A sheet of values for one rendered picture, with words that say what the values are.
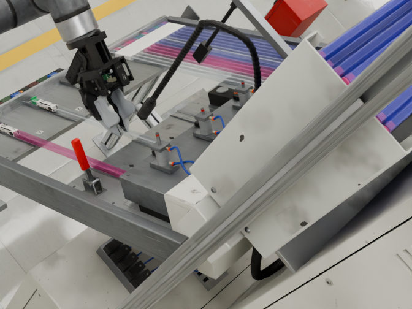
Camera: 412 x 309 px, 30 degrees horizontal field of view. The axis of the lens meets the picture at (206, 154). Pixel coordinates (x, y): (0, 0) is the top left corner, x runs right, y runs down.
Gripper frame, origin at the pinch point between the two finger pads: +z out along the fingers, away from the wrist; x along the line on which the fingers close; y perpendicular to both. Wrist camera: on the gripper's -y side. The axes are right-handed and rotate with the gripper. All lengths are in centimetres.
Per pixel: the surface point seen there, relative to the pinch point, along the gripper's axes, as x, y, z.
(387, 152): -22, 82, -5
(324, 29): 169, -88, 37
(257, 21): 9.8, 38.1, -13.4
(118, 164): -8.4, 8.0, 3.5
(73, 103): 4.2, -19.9, -5.0
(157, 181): -14.8, 27.9, 3.2
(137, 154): -4.2, 9.1, 3.8
